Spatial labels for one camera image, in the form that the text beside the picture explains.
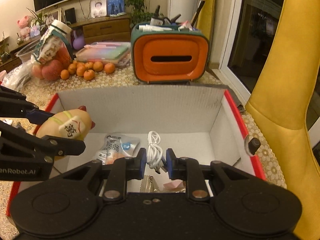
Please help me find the chicken breast snack packet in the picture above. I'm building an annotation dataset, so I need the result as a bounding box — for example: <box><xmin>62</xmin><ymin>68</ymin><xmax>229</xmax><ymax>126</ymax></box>
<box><xmin>93</xmin><ymin>133</ymin><xmax>140</xmax><ymax>165</ymax></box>

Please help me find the white usb cable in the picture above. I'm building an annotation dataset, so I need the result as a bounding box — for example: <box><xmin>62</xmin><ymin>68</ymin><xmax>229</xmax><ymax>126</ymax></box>
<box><xmin>146</xmin><ymin>130</ymin><xmax>168</xmax><ymax>175</ymax></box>

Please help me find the yellow squishy bun toy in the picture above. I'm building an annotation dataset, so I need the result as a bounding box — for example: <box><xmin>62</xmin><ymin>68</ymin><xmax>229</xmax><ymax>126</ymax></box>
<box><xmin>35</xmin><ymin>105</ymin><xmax>96</xmax><ymax>161</ymax></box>

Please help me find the clear plastic bag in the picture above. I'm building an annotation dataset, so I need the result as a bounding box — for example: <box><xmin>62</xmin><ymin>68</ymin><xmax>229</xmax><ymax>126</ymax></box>
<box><xmin>2</xmin><ymin>64</ymin><xmax>33</xmax><ymax>92</ymax></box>

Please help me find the red cardboard box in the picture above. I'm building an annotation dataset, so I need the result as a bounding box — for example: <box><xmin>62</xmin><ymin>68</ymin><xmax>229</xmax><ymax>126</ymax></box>
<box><xmin>5</xmin><ymin>84</ymin><xmax>267</xmax><ymax>217</ymax></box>

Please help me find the red apple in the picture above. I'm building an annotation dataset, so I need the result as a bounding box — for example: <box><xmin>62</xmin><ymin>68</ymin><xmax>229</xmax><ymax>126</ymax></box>
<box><xmin>42</xmin><ymin>60</ymin><xmax>63</xmax><ymax>81</ymax></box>
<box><xmin>32</xmin><ymin>64</ymin><xmax>44</xmax><ymax>80</ymax></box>

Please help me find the clear fruit container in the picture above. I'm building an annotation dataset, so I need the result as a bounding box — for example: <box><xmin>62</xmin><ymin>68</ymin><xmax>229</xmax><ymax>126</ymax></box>
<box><xmin>15</xmin><ymin>36</ymin><xmax>73</xmax><ymax>81</ymax></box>

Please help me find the small mandarin orange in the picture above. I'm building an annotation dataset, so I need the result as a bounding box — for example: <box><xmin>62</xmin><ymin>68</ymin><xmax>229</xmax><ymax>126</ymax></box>
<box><xmin>104</xmin><ymin>63</ymin><xmax>116</xmax><ymax>74</ymax></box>
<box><xmin>93</xmin><ymin>61</ymin><xmax>104</xmax><ymax>72</ymax></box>
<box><xmin>83</xmin><ymin>69</ymin><xmax>95</xmax><ymax>81</ymax></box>

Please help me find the pink pig plush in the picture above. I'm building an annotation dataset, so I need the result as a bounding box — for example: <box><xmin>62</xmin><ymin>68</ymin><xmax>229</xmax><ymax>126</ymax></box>
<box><xmin>17</xmin><ymin>16</ymin><xmax>30</xmax><ymax>41</ymax></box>

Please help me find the potted green plant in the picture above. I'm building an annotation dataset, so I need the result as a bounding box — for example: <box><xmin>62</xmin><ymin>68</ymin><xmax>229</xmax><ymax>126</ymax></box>
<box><xmin>27</xmin><ymin>8</ymin><xmax>49</xmax><ymax>30</ymax></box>

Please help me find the yellow chair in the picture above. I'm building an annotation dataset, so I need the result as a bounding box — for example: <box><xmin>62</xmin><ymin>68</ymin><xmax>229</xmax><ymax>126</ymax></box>
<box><xmin>246</xmin><ymin>0</ymin><xmax>319</xmax><ymax>239</ymax></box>

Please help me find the green orange tissue box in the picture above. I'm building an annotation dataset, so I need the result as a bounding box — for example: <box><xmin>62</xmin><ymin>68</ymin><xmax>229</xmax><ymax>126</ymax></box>
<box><xmin>131</xmin><ymin>23</ymin><xmax>209</xmax><ymax>83</ymax></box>

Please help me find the pastel flat plastic case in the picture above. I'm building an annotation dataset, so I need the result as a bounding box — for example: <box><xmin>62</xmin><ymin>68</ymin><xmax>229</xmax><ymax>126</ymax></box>
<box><xmin>75</xmin><ymin>42</ymin><xmax>131</xmax><ymax>68</ymax></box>

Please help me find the wooden tv cabinet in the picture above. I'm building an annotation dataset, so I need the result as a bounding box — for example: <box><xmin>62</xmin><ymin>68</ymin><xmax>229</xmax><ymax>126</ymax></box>
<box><xmin>1</xmin><ymin>14</ymin><xmax>131</xmax><ymax>72</ymax></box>

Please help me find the framed portrait photo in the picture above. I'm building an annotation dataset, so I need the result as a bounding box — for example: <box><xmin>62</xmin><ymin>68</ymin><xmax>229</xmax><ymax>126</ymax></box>
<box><xmin>91</xmin><ymin>0</ymin><xmax>107</xmax><ymax>18</ymax></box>

